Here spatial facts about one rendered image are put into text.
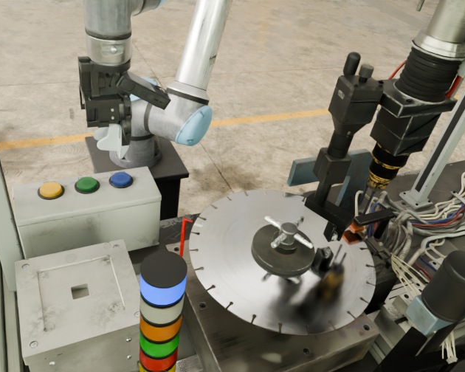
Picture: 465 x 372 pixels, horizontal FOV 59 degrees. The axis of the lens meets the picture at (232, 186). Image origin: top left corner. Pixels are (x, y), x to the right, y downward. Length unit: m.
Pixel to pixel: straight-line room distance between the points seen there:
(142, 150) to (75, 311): 0.59
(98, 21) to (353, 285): 0.59
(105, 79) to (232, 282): 0.41
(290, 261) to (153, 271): 0.35
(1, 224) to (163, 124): 0.49
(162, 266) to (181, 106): 0.70
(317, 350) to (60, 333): 0.41
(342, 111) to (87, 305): 0.49
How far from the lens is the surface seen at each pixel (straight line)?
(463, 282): 0.58
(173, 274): 0.41
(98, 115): 0.79
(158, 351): 0.49
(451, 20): 0.64
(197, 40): 1.09
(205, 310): 0.76
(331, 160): 0.67
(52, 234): 0.90
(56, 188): 0.90
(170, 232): 1.02
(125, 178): 0.92
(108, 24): 0.72
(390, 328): 0.87
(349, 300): 0.72
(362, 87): 0.62
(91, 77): 0.77
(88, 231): 0.91
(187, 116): 1.06
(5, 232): 0.78
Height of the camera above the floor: 1.47
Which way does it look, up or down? 38 degrees down
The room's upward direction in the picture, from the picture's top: 10 degrees clockwise
